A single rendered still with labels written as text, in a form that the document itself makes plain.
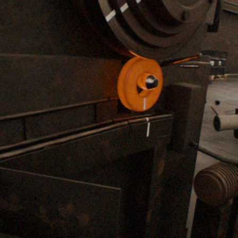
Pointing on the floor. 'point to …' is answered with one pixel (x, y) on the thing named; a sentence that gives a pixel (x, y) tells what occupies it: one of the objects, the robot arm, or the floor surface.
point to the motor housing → (213, 200)
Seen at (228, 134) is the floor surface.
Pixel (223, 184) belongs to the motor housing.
